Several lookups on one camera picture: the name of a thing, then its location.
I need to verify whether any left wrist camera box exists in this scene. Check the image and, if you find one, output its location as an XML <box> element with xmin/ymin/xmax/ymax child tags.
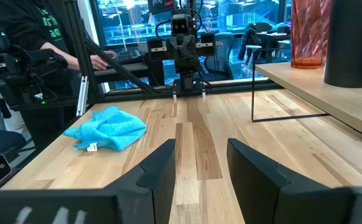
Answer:
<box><xmin>170</xmin><ymin>15</ymin><xmax>190</xmax><ymax>37</ymax></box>

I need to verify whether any wooden shelf with black legs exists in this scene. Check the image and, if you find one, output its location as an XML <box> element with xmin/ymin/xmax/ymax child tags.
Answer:
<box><xmin>251</xmin><ymin>46</ymin><xmax>362</xmax><ymax>144</ymax></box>

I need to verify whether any black plastic cup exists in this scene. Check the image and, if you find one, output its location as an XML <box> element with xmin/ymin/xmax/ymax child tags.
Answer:
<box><xmin>323</xmin><ymin>0</ymin><xmax>362</xmax><ymax>88</ymax></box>

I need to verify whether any black jacket on chair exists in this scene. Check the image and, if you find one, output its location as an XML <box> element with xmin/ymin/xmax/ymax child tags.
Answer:
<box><xmin>237</xmin><ymin>22</ymin><xmax>274</xmax><ymax>62</ymax></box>

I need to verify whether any person's hand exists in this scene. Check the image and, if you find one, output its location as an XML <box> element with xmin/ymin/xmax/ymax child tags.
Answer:
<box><xmin>90</xmin><ymin>50</ymin><xmax>118</xmax><ymax>71</ymax></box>

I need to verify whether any teal mesh office chair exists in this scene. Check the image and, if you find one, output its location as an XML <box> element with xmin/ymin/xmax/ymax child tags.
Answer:
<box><xmin>203</xmin><ymin>32</ymin><xmax>235</xmax><ymax>81</ymax></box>

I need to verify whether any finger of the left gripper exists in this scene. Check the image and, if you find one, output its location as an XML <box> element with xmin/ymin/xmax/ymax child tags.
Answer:
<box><xmin>168</xmin><ymin>36</ymin><xmax>183</xmax><ymax>60</ymax></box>
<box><xmin>182</xmin><ymin>36</ymin><xmax>198</xmax><ymax>60</ymax></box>

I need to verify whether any silver aluminium bracket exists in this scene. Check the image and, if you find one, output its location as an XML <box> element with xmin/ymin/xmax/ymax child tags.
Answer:
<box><xmin>76</xmin><ymin>76</ymin><xmax>90</xmax><ymax>117</ymax></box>

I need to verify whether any teal microfibre cloth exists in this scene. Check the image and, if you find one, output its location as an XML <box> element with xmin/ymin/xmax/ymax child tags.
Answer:
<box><xmin>63</xmin><ymin>105</ymin><xmax>147</xmax><ymax>152</ymax></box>

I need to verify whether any person's forearm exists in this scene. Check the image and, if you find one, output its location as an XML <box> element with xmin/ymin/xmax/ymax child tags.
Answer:
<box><xmin>40</xmin><ymin>42</ymin><xmax>96</xmax><ymax>71</ymax></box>

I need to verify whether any tall orange translucent tumbler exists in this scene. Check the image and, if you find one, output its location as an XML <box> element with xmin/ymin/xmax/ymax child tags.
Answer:
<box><xmin>290</xmin><ymin>0</ymin><xmax>333</xmax><ymax>70</ymax></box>

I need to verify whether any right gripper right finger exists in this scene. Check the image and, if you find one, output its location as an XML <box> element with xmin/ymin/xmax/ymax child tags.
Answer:
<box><xmin>226</xmin><ymin>138</ymin><xmax>353</xmax><ymax>224</ymax></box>

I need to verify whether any black computer keyboard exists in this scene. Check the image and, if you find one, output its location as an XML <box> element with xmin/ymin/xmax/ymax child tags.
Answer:
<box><xmin>114</xmin><ymin>48</ymin><xmax>144</xmax><ymax>65</ymax></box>

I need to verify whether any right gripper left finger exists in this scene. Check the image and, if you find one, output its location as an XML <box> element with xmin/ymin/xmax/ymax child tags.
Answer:
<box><xmin>103</xmin><ymin>138</ymin><xmax>177</xmax><ymax>224</ymax></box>

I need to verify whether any dark desk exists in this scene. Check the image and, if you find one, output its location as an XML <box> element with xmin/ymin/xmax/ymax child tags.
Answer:
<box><xmin>92</xmin><ymin>60</ymin><xmax>166</xmax><ymax>86</ymax></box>

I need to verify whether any person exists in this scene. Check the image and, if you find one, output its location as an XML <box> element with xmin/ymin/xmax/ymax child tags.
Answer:
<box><xmin>0</xmin><ymin>0</ymin><xmax>82</xmax><ymax>147</ymax></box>

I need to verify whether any black sign with red label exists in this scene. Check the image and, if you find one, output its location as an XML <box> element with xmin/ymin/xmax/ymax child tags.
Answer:
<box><xmin>147</xmin><ymin>0</ymin><xmax>177</xmax><ymax>16</ymax></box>

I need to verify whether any dark blue chair seat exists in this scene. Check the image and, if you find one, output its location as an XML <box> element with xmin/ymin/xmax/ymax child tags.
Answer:
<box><xmin>0</xmin><ymin>129</ymin><xmax>27</xmax><ymax>158</ymax></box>

